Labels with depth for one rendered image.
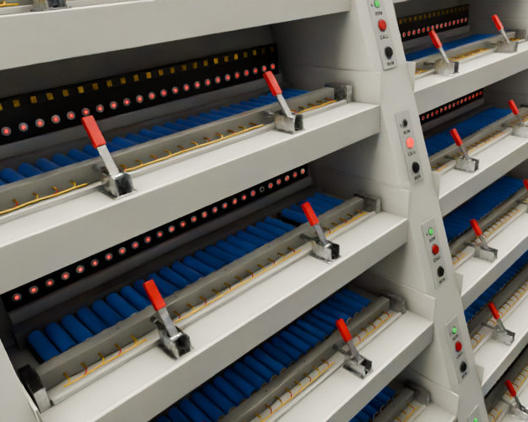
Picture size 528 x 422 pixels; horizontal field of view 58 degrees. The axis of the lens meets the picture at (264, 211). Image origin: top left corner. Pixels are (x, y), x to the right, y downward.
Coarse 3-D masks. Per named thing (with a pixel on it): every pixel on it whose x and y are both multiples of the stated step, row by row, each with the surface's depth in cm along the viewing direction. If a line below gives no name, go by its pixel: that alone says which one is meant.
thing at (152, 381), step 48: (288, 192) 87; (336, 192) 91; (384, 192) 82; (336, 240) 76; (384, 240) 77; (288, 288) 65; (336, 288) 71; (144, 336) 59; (192, 336) 58; (240, 336) 59; (96, 384) 52; (144, 384) 52; (192, 384) 56
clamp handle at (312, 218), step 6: (306, 204) 71; (306, 210) 71; (312, 210) 71; (306, 216) 71; (312, 216) 71; (312, 222) 71; (318, 222) 71; (318, 228) 71; (318, 234) 71; (324, 240) 71
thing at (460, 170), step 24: (480, 96) 130; (504, 96) 130; (432, 120) 116; (456, 120) 120; (480, 120) 120; (504, 120) 117; (432, 144) 106; (456, 144) 104; (480, 144) 110; (504, 144) 108; (432, 168) 98; (456, 168) 97; (480, 168) 97; (504, 168) 103; (456, 192) 90
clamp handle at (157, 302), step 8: (152, 280) 56; (144, 288) 55; (152, 288) 55; (152, 296) 55; (160, 296) 56; (152, 304) 55; (160, 304) 55; (160, 312) 55; (168, 320) 55; (168, 328) 55; (168, 336) 56
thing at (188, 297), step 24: (336, 216) 79; (288, 240) 73; (240, 264) 67; (264, 264) 70; (192, 288) 63; (216, 288) 65; (144, 312) 59; (168, 312) 60; (192, 312) 61; (96, 336) 56; (120, 336) 56; (48, 360) 53; (72, 360) 53; (96, 360) 55; (48, 384) 52
